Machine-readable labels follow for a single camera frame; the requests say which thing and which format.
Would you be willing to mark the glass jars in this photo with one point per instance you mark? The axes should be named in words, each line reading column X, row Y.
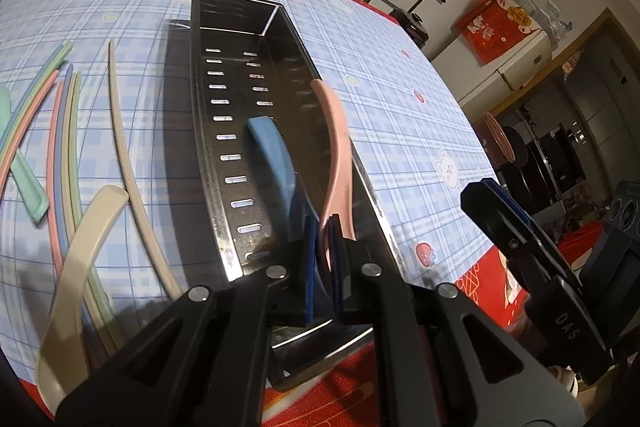
column 542, row 14

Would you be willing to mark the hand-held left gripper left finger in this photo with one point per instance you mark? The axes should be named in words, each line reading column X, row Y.
column 310, row 267

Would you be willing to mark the small black box device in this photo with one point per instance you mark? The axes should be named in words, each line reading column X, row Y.
column 410, row 29

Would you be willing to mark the pink chopstick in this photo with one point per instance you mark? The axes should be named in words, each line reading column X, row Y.
column 31, row 116

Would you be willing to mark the white cabinet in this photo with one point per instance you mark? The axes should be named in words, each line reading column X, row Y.
column 475, row 72

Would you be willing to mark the red patterned tablecloth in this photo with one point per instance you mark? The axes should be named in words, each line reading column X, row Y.
column 340, row 397

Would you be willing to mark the beige chopstick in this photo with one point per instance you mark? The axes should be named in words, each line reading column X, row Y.
column 125, row 157
column 70, row 132

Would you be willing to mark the red gift bag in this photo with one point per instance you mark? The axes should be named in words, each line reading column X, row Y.
column 492, row 29

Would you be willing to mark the pink spoon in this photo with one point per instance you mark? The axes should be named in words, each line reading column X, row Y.
column 332, row 132

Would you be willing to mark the metal utensil tray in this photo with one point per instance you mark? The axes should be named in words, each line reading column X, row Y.
column 235, row 122

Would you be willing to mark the beige spoon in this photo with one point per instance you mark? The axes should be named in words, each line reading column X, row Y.
column 75, row 267

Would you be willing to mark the green spoon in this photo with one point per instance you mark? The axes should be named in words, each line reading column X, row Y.
column 30, row 192

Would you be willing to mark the blue plaid tablecloth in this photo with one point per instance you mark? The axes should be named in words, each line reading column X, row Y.
column 390, row 107

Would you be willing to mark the blue spoon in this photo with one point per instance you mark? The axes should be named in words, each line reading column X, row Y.
column 270, row 147

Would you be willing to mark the green chopstick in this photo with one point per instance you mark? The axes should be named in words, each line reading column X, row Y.
column 40, row 79
column 77, row 132

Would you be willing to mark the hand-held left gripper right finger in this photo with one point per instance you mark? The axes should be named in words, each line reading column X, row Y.
column 340, row 277

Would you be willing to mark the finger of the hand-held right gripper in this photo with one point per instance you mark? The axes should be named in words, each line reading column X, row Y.
column 510, row 202
column 487, row 212

